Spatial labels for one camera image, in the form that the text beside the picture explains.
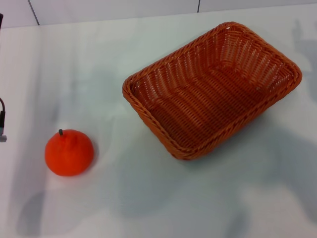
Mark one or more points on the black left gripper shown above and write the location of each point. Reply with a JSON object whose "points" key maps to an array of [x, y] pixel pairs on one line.
{"points": [[1, 21]]}

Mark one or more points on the orange woven wicker basket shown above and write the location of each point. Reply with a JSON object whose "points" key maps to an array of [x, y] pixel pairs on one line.
{"points": [[210, 99]]}

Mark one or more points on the orange toy fruit with stem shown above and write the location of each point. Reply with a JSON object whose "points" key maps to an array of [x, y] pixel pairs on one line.
{"points": [[69, 153]]}

